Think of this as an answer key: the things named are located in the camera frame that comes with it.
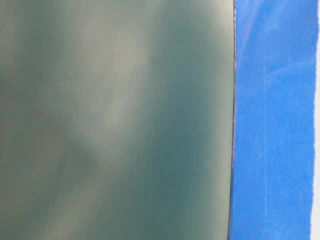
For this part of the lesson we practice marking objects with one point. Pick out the blue table cloth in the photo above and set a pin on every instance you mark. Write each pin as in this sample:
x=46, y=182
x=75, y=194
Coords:
x=275, y=178

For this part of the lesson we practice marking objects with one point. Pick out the dark green backdrop panel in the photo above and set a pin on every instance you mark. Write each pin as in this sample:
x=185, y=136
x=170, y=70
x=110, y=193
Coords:
x=115, y=119

